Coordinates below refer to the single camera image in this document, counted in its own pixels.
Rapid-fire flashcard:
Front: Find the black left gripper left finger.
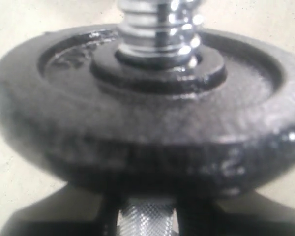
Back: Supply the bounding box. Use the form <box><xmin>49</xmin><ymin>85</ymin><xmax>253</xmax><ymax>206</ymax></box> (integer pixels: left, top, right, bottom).
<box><xmin>0</xmin><ymin>185</ymin><xmax>121</xmax><ymax>236</ymax></box>

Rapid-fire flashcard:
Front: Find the black weight plate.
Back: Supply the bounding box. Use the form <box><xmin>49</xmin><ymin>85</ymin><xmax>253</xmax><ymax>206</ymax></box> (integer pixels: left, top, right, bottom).
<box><xmin>0</xmin><ymin>25</ymin><xmax>295</xmax><ymax>198</ymax></box>

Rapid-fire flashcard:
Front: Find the chrome threaded dumbbell bar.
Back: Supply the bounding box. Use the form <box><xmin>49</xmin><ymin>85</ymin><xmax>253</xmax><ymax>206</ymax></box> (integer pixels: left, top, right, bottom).
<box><xmin>118</xmin><ymin>0</ymin><xmax>204</xmax><ymax>62</ymax></box>

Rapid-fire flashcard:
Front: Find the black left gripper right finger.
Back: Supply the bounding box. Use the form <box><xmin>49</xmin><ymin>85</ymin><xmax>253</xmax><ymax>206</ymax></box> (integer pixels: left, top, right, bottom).
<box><xmin>176</xmin><ymin>191</ymin><xmax>295</xmax><ymax>236</ymax></box>

